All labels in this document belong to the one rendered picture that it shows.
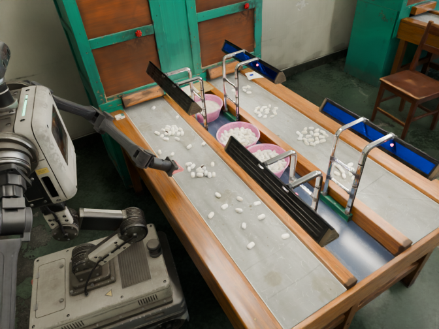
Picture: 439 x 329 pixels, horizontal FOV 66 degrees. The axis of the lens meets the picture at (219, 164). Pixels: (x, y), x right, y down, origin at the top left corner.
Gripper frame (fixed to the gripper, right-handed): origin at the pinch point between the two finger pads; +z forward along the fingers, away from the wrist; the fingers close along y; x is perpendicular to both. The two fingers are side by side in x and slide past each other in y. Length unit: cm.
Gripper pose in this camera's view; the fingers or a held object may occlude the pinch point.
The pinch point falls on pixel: (181, 169)
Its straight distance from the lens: 179.5
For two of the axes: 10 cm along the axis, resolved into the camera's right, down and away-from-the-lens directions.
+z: 7.0, 2.0, 6.8
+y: -5.0, -5.5, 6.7
